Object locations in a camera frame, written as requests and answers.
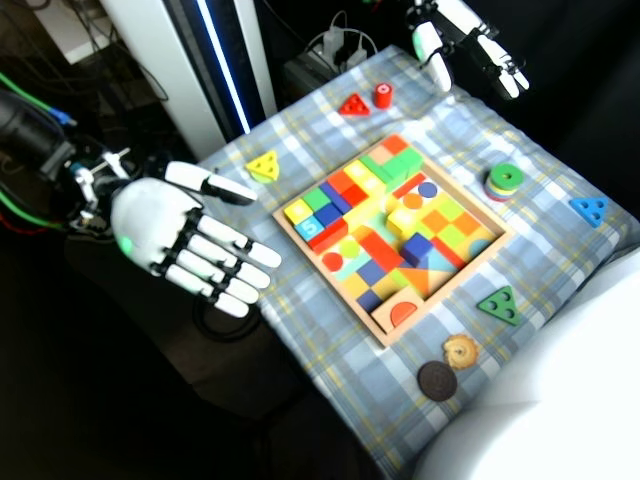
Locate white column with blue strip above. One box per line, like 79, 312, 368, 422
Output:
99, 0, 279, 161

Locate yellow triangle with three holes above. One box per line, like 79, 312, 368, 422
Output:
244, 149, 280, 180

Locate chocolate sandwich cookie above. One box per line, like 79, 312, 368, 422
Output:
417, 360, 459, 401

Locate green wooden cube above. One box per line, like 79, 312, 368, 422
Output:
302, 186, 334, 211
382, 158, 411, 185
397, 147, 426, 174

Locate yellow cube printed E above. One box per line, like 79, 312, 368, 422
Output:
343, 159, 374, 182

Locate green wooden ring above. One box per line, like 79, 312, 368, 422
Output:
488, 162, 524, 191

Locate wooden tray with colourful print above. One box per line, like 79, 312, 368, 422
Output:
271, 132, 512, 350

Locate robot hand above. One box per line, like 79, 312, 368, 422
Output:
405, 0, 531, 100
109, 160, 283, 318

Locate yellow cube printed equals sign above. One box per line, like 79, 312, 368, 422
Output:
283, 198, 314, 226

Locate dark blue plain cube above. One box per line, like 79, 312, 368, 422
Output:
314, 202, 346, 229

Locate tan flower-shaped cookie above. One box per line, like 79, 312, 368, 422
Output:
441, 333, 480, 371

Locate red wooden cube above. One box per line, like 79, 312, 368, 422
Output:
327, 169, 356, 194
382, 133, 411, 156

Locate blue plaid cloth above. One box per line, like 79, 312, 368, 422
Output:
197, 44, 640, 480

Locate red triangle with three holes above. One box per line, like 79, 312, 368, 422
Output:
338, 93, 372, 118

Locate black box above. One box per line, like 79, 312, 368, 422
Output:
282, 52, 341, 94

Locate white power strip with plugs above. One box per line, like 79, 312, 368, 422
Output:
307, 12, 381, 69

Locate teal cube printed 5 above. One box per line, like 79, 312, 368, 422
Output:
294, 215, 326, 242

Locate dark blue cube printed C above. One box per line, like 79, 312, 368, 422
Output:
399, 232, 437, 270

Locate green triangle with three holes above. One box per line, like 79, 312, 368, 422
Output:
477, 285, 521, 326

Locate black cable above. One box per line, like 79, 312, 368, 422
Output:
193, 298, 262, 342

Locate blue triangle with three holes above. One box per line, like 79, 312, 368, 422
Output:
569, 196, 610, 229

